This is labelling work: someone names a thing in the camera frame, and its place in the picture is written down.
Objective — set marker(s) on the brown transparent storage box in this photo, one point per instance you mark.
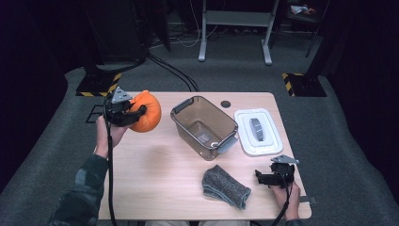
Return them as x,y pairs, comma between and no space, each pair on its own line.
204,128

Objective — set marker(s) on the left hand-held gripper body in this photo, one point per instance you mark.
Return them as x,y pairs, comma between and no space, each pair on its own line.
116,111

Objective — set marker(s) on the black table grommet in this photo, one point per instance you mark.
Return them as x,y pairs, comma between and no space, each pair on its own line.
225,104

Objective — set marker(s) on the person's right hand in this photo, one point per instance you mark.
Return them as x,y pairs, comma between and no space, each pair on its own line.
288,201

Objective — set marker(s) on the grey tape strip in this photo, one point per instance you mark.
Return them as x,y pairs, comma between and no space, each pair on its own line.
310,199

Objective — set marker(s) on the black cabinet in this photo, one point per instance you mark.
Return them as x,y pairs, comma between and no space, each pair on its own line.
119,31

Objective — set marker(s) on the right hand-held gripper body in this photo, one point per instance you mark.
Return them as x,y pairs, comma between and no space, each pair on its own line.
284,174

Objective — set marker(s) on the black striped stand base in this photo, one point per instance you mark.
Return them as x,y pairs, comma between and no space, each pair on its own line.
306,84
97,84

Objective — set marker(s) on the white metal desk frame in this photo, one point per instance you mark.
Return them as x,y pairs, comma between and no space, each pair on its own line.
238,19

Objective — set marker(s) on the grey fluffy cloth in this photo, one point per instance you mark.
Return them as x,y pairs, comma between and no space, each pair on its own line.
226,186

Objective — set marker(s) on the orange plush toy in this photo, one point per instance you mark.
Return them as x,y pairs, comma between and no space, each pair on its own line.
147,113

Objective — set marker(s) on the white box lid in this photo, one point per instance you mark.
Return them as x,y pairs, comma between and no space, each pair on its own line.
258,132

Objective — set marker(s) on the person's left hand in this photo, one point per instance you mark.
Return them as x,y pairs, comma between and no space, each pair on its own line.
109,138

